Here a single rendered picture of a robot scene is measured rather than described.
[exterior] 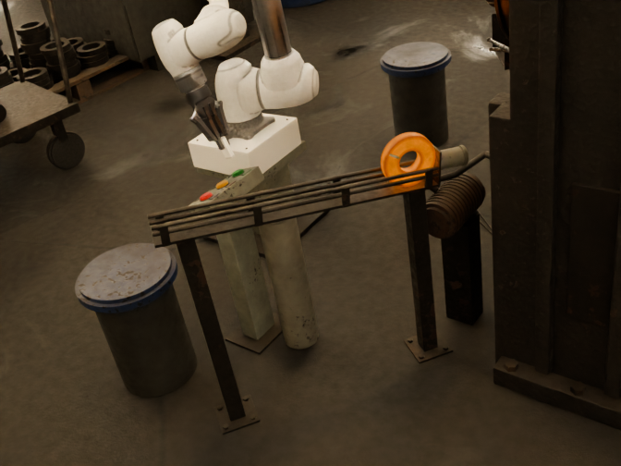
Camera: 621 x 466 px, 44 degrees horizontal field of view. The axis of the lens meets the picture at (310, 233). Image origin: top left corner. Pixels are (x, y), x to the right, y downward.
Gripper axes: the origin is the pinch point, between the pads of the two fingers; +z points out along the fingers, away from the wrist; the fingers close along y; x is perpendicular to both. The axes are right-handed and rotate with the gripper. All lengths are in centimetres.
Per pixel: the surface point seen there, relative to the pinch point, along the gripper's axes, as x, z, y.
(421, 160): -58, 21, 14
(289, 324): 2, 62, -9
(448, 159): -63, 24, 20
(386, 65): 30, 17, 126
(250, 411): 0, 73, -38
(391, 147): -56, 13, 7
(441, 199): -53, 37, 21
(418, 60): 18, 20, 132
